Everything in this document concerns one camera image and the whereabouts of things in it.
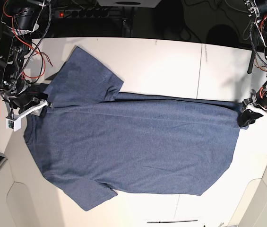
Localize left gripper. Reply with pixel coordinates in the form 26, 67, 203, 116
237, 81, 267, 128

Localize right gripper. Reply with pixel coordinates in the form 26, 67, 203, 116
4, 86, 48, 115

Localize blue grey t-shirt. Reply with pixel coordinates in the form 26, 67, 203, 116
24, 48, 240, 211

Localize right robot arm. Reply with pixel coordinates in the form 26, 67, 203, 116
0, 0, 52, 113

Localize white panel lower right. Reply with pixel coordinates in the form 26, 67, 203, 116
228, 166, 267, 227

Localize black power strip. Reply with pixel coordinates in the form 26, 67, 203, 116
52, 7, 118, 19

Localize white framed tray bottom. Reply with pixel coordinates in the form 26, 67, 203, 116
146, 219, 198, 224

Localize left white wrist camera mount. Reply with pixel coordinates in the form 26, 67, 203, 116
241, 88, 267, 123

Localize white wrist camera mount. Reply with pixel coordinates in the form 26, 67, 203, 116
5, 99, 53, 132
241, 88, 267, 123

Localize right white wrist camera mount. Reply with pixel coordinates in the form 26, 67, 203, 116
5, 99, 53, 132

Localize braided camera cable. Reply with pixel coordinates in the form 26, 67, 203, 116
246, 21, 267, 145
11, 0, 52, 90

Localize grey cables on floor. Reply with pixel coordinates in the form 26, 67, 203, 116
182, 0, 250, 41

